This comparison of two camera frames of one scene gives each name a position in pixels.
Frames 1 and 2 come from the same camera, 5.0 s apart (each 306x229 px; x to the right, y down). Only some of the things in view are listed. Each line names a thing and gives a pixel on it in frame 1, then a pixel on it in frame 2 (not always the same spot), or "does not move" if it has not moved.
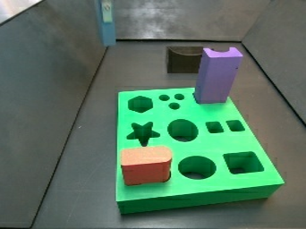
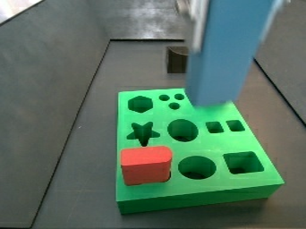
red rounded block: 146,165 does not move
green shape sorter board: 220,162 does not move
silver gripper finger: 107,11 to 198,10
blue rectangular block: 108,27 to 218,66
